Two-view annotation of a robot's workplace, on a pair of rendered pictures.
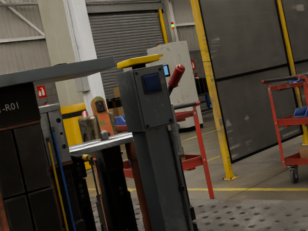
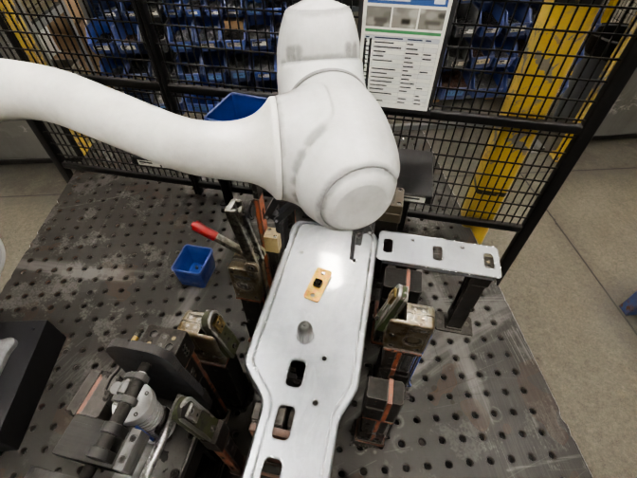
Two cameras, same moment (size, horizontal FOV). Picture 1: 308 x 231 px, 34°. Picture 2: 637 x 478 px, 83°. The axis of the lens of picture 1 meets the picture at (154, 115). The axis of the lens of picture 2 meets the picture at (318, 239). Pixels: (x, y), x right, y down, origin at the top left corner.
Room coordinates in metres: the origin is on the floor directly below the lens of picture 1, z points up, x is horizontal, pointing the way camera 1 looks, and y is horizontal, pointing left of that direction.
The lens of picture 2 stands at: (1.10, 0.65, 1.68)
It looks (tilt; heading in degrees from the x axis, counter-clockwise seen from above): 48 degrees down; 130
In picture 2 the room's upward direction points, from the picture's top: straight up
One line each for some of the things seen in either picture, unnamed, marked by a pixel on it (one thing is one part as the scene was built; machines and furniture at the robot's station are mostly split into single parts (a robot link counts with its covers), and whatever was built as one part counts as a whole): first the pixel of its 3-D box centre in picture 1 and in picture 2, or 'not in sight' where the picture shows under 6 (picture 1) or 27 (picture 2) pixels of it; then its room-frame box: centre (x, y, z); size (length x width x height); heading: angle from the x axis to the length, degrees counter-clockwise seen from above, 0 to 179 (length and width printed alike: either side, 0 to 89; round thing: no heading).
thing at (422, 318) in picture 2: not in sight; (399, 352); (1.01, 1.06, 0.87); 0.12 x 0.09 x 0.35; 28
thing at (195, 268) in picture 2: not in sight; (195, 266); (0.33, 0.95, 0.74); 0.11 x 0.10 x 0.09; 118
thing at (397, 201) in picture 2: not in sight; (380, 241); (0.78, 1.31, 0.88); 0.08 x 0.08 x 0.36; 28
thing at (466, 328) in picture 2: not in sight; (466, 296); (1.06, 1.32, 0.84); 0.11 x 0.06 x 0.29; 28
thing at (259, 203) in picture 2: not in sight; (267, 255); (0.61, 1.03, 0.95); 0.03 x 0.01 x 0.50; 118
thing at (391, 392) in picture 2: not in sight; (376, 413); (1.04, 0.92, 0.84); 0.11 x 0.08 x 0.29; 28
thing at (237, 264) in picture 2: not in sight; (255, 303); (0.65, 0.93, 0.88); 0.07 x 0.06 x 0.35; 28
